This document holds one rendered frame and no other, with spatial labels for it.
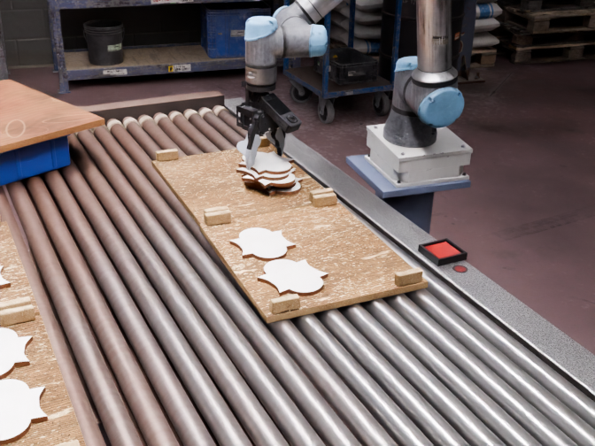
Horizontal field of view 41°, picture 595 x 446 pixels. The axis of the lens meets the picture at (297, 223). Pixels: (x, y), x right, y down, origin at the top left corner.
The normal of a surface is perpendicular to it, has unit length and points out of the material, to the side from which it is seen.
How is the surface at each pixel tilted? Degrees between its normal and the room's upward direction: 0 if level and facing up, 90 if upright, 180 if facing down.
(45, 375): 0
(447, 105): 102
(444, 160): 90
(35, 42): 90
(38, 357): 0
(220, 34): 90
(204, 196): 0
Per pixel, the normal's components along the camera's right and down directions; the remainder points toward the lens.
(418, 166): 0.33, 0.43
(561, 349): 0.02, -0.90
